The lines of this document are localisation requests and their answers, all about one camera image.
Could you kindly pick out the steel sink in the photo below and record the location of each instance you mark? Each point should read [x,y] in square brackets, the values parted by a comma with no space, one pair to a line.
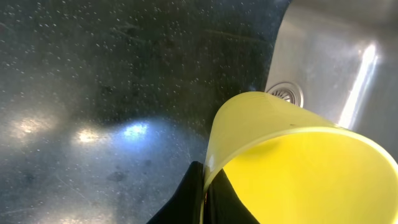
[335,62]

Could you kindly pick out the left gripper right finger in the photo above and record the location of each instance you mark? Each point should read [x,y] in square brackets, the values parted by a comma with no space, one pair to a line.
[225,203]

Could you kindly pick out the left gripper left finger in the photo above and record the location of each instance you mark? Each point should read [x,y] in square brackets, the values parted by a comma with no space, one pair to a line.
[183,202]

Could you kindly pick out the yellow cup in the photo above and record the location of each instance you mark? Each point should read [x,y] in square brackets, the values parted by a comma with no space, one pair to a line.
[298,168]

